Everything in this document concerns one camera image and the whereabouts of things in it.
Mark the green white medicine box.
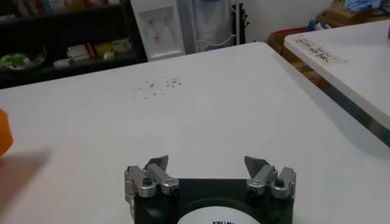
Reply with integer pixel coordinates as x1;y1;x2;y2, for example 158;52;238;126
96;42;115;57
112;38;132;54

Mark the blue white bag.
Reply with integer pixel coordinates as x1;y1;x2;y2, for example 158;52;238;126
307;19;332;32

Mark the pile of blue clothes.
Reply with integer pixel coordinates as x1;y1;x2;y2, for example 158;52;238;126
344;0;390;15

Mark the white water dispenser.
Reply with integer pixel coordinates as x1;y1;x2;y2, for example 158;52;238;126
130;0;186;62

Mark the black tripod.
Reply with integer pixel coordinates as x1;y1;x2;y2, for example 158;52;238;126
231;2;251;45

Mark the flat white box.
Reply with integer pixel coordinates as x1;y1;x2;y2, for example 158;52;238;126
53;57;76;68

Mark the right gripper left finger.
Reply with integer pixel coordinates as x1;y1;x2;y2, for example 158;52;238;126
124;155;180;203

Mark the black shelving unit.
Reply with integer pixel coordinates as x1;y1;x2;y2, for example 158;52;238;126
0;0;149;89

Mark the bowl of green fruit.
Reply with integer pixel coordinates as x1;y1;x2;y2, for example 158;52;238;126
0;47;48;71

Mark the orange t-shirt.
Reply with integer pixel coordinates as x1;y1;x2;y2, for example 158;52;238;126
0;108;15;158

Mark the stack of brown cartons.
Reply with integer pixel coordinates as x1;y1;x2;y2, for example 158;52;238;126
316;0;390;29

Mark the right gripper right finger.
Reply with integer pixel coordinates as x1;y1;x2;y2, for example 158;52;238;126
244;155;297;201

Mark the open brown cardboard box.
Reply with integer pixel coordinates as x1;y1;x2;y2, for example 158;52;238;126
267;26;309;56

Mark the white side table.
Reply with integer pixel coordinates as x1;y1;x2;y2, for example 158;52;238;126
283;19;390;147

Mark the red white medicine box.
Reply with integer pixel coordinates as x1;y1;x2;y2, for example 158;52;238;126
66;44;96;60

